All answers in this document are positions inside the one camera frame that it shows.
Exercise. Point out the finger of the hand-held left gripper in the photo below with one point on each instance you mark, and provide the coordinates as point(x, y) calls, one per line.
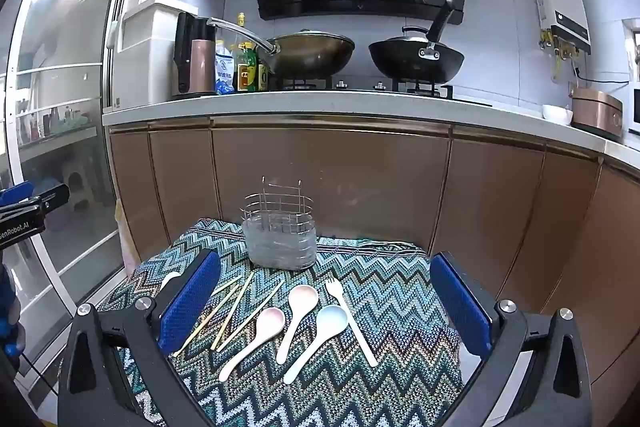
point(50, 198)
point(12, 194)

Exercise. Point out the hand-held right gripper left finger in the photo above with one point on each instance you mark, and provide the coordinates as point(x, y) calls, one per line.
point(192, 297)

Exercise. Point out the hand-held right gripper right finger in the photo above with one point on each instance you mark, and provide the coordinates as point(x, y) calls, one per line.
point(460, 302)

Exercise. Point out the white spoon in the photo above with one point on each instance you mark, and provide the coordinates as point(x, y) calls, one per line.
point(170, 279)

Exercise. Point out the wooden chopstick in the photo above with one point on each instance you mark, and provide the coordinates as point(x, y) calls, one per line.
point(235, 307)
point(210, 319)
point(227, 287)
point(250, 317)

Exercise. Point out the small pink spoon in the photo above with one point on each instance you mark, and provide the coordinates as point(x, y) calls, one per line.
point(260, 332)

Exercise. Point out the large pink spoon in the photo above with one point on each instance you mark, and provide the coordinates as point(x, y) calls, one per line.
point(300, 302)

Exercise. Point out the white fork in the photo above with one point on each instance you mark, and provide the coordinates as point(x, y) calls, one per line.
point(350, 322)

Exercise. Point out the light blue spoon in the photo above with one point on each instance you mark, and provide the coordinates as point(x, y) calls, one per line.
point(327, 324)

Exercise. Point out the person's left hand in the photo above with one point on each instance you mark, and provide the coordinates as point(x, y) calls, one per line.
point(9, 307)

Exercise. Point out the plastic stool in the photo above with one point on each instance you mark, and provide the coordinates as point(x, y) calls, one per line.
point(77, 187)

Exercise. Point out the shelf with bottles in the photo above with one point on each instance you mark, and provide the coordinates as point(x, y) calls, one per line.
point(55, 122)

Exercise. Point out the sliding glass door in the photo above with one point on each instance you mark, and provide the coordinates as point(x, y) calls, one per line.
point(60, 107)

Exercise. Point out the brown kitchen cabinet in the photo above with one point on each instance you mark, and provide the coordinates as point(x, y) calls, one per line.
point(375, 187)

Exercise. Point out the zigzag patterned cloth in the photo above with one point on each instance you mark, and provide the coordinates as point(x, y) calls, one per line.
point(320, 387)

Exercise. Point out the white pipe casing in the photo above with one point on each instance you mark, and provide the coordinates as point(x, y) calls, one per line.
point(150, 47)

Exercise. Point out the pink and black kettle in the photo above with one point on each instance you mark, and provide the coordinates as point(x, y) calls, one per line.
point(197, 62)

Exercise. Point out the white bowl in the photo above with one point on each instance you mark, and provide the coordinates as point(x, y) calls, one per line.
point(556, 114)

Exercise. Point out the blue-labelled plastic bottle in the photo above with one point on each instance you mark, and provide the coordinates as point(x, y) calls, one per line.
point(224, 72)

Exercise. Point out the white kitchen countertop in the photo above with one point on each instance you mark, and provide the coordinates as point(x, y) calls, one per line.
point(300, 104)

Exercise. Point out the rose gold rice cooker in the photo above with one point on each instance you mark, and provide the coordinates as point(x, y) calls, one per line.
point(597, 112)

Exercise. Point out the cooking oil bottle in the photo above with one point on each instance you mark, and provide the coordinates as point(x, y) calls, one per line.
point(245, 67)

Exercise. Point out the gas stove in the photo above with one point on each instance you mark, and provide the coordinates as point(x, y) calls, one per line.
point(360, 88)

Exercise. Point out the black wok with lid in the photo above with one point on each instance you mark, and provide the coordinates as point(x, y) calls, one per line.
point(415, 62)

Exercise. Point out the yellow gas valves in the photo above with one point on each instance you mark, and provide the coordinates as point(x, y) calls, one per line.
point(557, 54)

